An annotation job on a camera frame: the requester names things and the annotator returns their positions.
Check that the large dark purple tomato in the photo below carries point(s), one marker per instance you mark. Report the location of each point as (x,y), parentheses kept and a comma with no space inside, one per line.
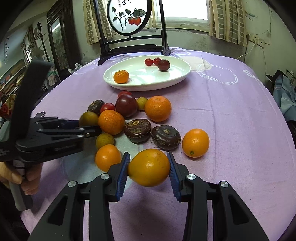
(126,105)

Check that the white plastic bag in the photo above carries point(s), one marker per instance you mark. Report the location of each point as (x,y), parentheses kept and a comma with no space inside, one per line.
(75,68)

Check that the window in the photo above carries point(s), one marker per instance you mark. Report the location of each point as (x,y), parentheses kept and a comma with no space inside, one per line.
(185,9)

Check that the purple tablecloth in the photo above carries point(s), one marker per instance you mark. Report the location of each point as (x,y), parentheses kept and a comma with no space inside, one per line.
(231,115)

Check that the large mandarin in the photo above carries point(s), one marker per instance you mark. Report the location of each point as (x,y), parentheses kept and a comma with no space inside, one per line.
(158,108)
(111,122)

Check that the wall socket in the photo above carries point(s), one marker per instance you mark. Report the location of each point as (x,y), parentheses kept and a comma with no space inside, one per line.
(256,40)

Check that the small mandarin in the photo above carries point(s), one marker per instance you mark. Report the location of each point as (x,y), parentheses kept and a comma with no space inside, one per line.
(121,77)

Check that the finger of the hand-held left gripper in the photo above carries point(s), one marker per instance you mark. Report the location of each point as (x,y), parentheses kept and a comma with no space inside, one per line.
(57,121)
(69,134)

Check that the dark water chestnut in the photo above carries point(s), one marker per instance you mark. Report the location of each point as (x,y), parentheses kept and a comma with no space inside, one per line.
(96,106)
(137,131)
(166,137)

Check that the dark wooden cabinet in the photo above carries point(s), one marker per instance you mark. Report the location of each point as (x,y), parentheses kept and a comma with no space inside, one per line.
(61,41)

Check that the smooth orange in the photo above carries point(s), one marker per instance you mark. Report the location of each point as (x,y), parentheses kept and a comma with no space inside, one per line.
(195,143)
(108,157)
(148,168)

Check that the small dark purple tomato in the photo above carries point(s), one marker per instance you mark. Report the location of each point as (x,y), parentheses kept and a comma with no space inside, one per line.
(164,64)

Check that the white oval plate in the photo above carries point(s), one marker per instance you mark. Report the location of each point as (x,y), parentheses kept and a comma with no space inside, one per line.
(148,78)

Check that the bookshelf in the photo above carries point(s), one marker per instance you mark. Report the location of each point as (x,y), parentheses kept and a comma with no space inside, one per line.
(11,76)

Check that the person's left hand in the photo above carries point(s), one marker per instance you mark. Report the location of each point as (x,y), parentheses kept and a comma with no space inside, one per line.
(9,173)

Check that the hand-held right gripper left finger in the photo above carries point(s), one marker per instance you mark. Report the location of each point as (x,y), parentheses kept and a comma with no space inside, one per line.
(122,176)

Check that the red cherry tomato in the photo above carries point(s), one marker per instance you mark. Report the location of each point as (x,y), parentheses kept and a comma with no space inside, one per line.
(156,60)
(107,107)
(124,93)
(149,61)

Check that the beige checked curtain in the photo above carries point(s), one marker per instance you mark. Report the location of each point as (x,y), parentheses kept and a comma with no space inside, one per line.
(97,20)
(227,20)

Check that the round painted table screen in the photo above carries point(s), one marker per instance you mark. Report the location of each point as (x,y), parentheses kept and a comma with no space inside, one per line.
(133,20)

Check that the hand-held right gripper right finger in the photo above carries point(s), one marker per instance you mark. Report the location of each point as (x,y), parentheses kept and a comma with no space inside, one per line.
(173,178)

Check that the white standing fan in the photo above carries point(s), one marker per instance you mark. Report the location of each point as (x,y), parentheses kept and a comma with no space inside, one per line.
(38,54)

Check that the small yellow-green citrus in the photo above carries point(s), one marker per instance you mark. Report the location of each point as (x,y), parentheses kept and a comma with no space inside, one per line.
(141,103)

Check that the blue clothes pile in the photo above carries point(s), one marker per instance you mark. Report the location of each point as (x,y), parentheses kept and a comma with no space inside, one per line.
(284,92)

